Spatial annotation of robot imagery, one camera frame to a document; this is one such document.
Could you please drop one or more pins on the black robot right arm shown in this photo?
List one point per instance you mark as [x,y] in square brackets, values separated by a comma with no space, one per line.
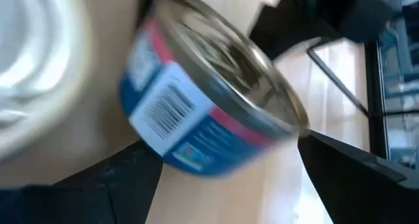
[311,21]

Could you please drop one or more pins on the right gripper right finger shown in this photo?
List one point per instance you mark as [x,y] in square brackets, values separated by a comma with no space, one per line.
[360,191]

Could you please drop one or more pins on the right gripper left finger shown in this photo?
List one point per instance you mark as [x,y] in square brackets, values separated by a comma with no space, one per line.
[82,197]

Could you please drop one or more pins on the green white tuna can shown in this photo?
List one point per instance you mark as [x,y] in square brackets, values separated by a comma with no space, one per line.
[32,53]

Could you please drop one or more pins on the black metal table frame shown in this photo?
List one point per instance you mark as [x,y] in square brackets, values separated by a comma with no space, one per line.
[376,103]

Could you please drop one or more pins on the blue pink salmon can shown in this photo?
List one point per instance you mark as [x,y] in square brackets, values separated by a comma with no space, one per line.
[203,135]

